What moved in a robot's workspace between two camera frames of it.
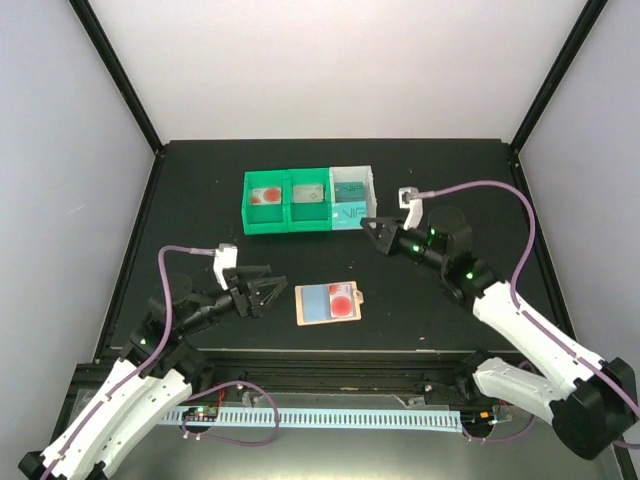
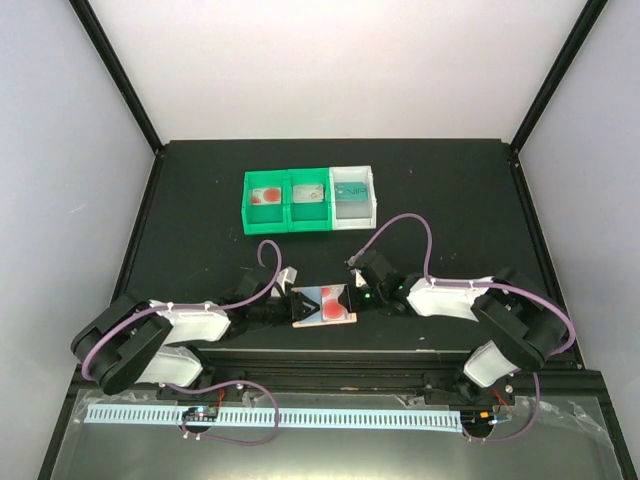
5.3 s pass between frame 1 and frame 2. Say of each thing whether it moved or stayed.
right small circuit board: stayed
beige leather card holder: moved
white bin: stayed
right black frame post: stayed
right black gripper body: moved
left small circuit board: stayed
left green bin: stayed
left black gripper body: moved
